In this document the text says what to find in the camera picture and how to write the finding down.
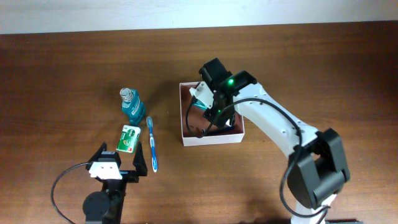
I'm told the green white small box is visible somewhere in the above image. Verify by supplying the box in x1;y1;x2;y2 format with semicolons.
116;125;141;154

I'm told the white cardboard box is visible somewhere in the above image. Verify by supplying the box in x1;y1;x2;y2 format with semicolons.
179;82;245;146

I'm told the teal mouthwash bottle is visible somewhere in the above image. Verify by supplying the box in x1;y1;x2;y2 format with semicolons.
119;88;146;126

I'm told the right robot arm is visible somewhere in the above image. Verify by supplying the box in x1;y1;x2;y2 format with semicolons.
190;58;350;223

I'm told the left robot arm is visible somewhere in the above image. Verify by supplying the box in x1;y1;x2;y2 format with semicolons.
82;143;148;224

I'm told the blue disposable razor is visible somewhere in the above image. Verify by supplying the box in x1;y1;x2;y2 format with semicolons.
201;126;235;136

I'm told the blue white toothbrush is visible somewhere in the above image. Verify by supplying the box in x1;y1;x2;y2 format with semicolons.
146;116;158;173

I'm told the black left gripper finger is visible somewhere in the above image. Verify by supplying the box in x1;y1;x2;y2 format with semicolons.
88;142;107;162
132;142;148;176

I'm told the red green toothpaste tube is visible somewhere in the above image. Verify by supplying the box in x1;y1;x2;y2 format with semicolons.
193;101;207;110

